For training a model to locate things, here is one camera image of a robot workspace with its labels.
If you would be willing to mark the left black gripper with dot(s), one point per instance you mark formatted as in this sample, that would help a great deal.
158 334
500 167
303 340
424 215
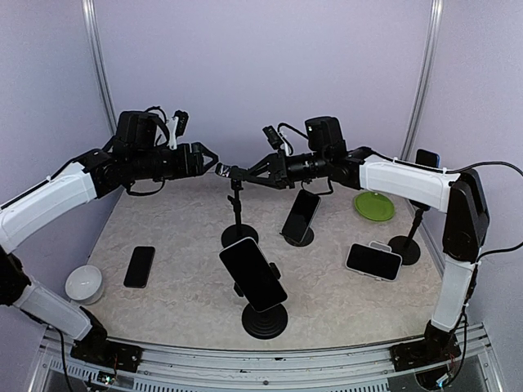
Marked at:
195 168

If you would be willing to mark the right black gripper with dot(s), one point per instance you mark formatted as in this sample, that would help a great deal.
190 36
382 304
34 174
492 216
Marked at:
279 175

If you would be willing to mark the phone with white edge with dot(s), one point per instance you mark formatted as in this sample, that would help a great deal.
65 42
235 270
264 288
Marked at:
253 275
301 215

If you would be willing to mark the tall black phone stand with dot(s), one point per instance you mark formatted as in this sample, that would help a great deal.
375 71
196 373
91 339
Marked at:
238 230

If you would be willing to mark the black phone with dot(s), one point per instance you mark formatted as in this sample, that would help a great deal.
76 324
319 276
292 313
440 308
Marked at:
138 270

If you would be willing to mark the black round-base stand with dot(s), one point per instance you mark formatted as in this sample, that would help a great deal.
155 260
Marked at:
264 325

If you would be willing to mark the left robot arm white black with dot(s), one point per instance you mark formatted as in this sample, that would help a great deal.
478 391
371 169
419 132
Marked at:
144 147

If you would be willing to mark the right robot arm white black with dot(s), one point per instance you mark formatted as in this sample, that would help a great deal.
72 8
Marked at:
457 194

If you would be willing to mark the white small phone stand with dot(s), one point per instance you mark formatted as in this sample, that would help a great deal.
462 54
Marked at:
380 246

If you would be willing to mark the landscape phone white case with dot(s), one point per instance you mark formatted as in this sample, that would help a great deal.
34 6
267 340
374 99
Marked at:
373 262

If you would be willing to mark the blue phone on right stand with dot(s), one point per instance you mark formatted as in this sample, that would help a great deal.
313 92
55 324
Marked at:
427 158

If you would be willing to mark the right tall black stand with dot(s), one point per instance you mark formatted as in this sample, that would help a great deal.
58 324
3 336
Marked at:
406 246

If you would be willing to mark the green plate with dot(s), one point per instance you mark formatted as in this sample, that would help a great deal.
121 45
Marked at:
374 206

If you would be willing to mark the white bowl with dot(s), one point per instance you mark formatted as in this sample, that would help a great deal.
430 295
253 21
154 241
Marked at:
85 285

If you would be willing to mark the right aluminium frame post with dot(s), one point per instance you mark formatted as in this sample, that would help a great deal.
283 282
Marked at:
429 54

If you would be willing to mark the aluminium frame post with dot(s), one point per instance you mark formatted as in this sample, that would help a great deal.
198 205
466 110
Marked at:
90 21
429 54

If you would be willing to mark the left aluminium frame post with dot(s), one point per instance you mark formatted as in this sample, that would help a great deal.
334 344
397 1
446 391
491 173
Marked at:
90 21

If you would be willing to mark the front aluminium rail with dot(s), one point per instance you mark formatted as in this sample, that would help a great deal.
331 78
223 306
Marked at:
171 368

